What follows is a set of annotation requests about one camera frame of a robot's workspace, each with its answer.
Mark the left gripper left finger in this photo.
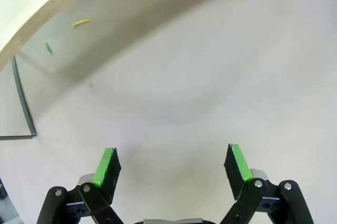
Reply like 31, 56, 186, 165
36, 147, 125, 224

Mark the yellow straw piece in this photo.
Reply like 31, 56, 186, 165
72, 18, 91, 27

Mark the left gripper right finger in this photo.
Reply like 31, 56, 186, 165
217, 143, 315, 224

